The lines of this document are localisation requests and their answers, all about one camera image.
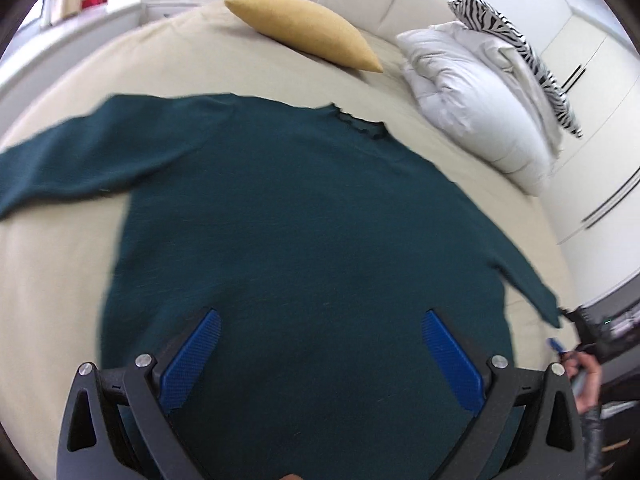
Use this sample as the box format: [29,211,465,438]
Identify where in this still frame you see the dark teal knit sweater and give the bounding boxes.
[1,94,559,479]

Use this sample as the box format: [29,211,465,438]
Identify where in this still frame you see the person's right hand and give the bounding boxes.
[561,351,602,415]

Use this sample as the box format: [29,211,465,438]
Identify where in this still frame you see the beige bed sheet mattress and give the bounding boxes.
[1,2,576,479]

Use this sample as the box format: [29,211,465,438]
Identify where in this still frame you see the white folded duvet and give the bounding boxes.
[395,21,562,196]

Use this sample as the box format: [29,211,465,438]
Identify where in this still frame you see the zebra print pillow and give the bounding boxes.
[448,0,582,138]

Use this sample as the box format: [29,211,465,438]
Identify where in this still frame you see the mustard yellow throw pillow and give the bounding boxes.
[224,0,383,73]

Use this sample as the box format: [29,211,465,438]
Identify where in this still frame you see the white wardrobe with black handles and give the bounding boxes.
[542,15,639,304]

